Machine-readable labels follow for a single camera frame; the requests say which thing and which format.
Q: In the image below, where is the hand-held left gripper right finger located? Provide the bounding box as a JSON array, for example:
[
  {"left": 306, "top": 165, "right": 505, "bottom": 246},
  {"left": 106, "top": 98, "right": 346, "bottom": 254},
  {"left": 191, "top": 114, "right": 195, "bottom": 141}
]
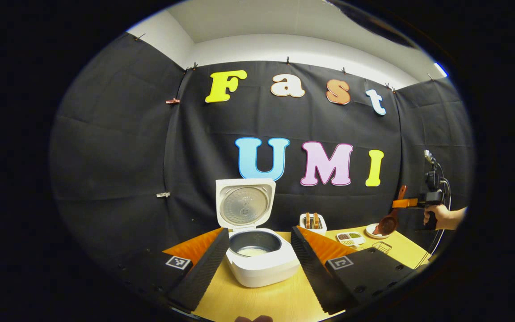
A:
[{"left": 291, "top": 226, "right": 417, "bottom": 315}]

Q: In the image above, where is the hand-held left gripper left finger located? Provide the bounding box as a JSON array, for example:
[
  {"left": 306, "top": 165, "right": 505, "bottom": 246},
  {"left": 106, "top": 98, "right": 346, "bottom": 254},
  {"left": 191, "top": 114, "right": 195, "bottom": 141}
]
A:
[{"left": 119, "top": 228, "right": 231, "bottom": 312}]

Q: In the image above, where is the brown wooden spoon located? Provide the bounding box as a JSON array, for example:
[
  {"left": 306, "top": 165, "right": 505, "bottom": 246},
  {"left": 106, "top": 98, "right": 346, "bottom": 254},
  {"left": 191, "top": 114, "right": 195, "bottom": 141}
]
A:
[{"left": 372, "top": 185, "right": 407, "bottom": 236}]

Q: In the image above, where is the white rice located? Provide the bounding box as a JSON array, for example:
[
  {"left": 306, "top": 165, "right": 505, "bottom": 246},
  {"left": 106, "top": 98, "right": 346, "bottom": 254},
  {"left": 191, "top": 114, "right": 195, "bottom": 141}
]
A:
[{"left": 238, "top": 246, "right": 269, "bottom": 257}]

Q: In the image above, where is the white rice cooker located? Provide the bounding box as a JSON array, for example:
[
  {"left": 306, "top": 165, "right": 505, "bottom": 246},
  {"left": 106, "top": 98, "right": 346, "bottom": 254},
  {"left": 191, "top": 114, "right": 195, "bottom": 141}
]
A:
[{"left": 215, "top": 178, "right": 301, "bottom": 288}]

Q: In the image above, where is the white toaster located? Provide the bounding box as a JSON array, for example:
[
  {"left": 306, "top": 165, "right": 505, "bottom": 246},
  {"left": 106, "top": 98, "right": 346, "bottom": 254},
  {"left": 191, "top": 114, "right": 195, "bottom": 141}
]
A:
[{"left": 299, "top": 212, "right": 328, "bottom": 236}]

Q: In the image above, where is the white round plate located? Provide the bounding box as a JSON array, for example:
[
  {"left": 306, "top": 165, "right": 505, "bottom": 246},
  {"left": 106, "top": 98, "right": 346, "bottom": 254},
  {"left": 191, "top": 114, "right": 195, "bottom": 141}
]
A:
[{"left": 365, "top": 223, "right": 394, "bottom": 239}]

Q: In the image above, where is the white divided grain dish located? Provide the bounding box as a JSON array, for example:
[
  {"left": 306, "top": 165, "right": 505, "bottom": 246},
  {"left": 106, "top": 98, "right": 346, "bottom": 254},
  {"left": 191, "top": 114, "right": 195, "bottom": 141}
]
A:
[{"left": 336, "top": 231, "right": 366, "bottom": 246}]

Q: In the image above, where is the black backdrop cloth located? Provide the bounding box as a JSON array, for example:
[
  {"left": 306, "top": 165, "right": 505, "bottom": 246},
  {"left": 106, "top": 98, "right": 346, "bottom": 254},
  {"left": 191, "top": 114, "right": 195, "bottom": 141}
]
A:
[{"left": 50, "top": 32, "right": 476, "bottom": 264}]

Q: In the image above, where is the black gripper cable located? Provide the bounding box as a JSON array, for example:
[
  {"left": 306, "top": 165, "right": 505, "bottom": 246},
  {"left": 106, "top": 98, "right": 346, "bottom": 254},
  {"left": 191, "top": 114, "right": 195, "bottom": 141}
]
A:
[{"left": 427, "top": 163, "right": 453, "bottom": 265}]

